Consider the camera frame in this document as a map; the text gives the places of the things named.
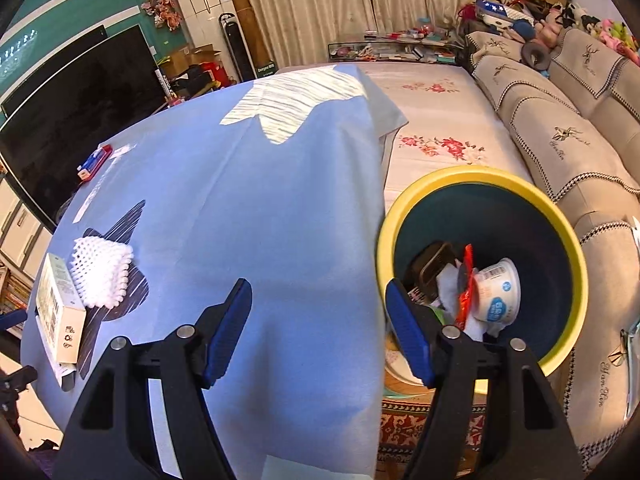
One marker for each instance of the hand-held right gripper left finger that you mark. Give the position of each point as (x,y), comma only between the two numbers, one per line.
(227,332)

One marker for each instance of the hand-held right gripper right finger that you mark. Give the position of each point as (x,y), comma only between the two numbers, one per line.
(405,332)

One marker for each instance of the white yogurt cup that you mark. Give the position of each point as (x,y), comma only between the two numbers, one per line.
(497,295)

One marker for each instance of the yellow rimmed bin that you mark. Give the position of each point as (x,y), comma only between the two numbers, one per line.
(540,240)

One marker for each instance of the white tissue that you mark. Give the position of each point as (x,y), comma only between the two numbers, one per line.
(450,295)

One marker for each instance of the dark tin box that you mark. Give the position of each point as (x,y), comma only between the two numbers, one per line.
(435,267)

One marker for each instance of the red snack wrapper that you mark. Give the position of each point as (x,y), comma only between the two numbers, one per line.
(467,285)

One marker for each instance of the patterned red rug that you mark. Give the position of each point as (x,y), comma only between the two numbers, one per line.
(405,425)

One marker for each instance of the white foam fruit net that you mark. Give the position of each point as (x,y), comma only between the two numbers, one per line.
(102,272)

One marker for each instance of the cream cardboard box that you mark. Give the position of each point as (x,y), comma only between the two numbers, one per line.
(57,305)

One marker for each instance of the small white paper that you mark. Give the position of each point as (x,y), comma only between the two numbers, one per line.
(122,151)

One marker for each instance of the red and blue box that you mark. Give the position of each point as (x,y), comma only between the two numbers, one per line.
(94,162)

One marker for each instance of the floral bed sheet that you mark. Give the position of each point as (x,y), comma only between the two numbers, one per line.
(440,110)

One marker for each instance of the white drawer cabinet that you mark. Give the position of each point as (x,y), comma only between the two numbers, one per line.
(17,230)

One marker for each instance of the tall white printed box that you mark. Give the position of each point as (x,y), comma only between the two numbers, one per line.
(165,87)

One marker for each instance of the beige sofa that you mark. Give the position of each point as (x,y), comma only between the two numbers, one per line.
(565,135)

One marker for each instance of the black television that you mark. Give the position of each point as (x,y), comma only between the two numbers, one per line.
(75,125)

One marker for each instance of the red bag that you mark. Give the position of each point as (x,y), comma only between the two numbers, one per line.
(211,72)

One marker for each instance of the green box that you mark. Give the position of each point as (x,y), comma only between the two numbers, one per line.
(266,70)

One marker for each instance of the open cardboard box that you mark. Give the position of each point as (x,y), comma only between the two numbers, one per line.
(197,56)

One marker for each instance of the cluttered glass shelf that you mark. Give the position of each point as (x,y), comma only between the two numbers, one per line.
(395,51)

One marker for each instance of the tower fan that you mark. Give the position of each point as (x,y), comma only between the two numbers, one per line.
(234,50)

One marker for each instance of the grey neck pillow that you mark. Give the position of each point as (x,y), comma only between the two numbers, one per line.
(535,52)

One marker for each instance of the artificial flowers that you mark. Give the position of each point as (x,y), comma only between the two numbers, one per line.
(162,7)

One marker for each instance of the blue starred pillow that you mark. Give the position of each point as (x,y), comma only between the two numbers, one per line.
(502,14)

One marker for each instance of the beige patterned curtains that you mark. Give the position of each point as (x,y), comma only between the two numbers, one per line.
(325,5)

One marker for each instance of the pile of plush toys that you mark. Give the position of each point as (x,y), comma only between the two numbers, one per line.
(590,25)

